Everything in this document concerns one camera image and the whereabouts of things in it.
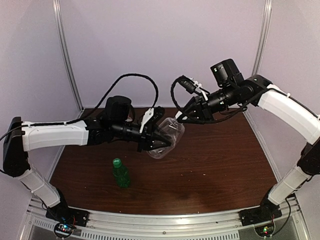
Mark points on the right circuit board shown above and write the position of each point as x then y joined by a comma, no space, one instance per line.
264,230

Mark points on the right corner aluminium post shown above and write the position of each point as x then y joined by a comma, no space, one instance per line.
264,31

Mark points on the left circuit board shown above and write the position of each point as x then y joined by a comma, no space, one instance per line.
63,230

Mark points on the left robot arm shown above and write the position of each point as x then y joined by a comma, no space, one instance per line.
23,137

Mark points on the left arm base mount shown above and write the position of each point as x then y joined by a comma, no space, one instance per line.
67,215

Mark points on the green plastic bottle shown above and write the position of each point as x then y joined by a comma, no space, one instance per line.
121,176

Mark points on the clear wide plastic bottle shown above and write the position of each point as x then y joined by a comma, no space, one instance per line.
172,131

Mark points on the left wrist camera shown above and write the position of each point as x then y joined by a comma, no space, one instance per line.
151,116

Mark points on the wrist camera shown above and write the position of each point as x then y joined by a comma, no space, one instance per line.
151,116
193,87

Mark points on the green bottle cap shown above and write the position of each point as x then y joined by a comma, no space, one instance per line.
117,163

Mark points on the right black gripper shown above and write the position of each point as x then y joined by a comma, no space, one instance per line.
200,106

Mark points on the left corner aluminium post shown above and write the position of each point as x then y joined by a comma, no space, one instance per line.
65,54

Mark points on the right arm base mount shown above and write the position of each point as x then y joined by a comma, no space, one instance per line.
266,211

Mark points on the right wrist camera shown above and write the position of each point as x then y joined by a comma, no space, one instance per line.
193,87

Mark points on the circuit board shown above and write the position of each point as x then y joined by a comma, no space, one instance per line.
63,230
264,230

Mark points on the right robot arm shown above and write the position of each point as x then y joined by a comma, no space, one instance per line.
231,165

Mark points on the corner aluminium post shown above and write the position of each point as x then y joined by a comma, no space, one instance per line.
65,54
264,31

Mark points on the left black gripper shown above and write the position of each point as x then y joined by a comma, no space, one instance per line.
147,140

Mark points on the white bottle cap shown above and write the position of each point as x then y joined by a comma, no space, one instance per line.
178,117

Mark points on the aluminium front rail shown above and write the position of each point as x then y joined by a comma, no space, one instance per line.
100,225

